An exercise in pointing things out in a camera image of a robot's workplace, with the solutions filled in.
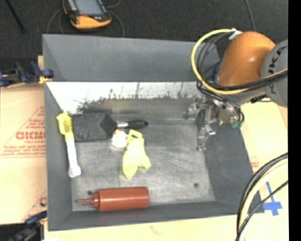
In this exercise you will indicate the yellow-green cloth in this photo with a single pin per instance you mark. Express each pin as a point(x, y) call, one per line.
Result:
point(135, 157)

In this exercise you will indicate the black cylinder on white bracket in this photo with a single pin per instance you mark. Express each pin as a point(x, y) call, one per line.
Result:
point(257, 99)

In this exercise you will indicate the red-brown squeeze bottle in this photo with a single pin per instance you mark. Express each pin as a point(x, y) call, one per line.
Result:
point(123, 198)

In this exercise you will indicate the black spatula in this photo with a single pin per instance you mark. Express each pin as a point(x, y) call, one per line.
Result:
point(90, 127)

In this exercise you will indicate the grey metal bin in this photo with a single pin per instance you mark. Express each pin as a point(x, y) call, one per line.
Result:
point(165, 164)

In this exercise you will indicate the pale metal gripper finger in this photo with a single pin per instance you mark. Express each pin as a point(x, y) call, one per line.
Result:
point(210, 132)
point(200, 142)

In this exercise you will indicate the yellow and white dish brush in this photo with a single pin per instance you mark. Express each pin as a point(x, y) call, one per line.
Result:
point(71, 152)

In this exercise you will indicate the white toy duck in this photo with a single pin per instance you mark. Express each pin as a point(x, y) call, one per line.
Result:
point(119, 140)

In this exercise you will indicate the brown cardboard board red print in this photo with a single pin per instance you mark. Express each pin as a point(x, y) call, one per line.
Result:
point(20, 159)

